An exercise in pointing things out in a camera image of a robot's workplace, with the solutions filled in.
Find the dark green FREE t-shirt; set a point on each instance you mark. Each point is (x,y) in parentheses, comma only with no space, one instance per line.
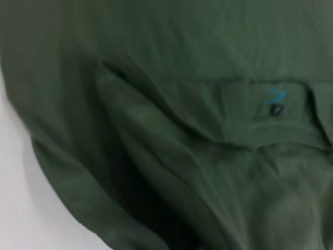
(182,117)

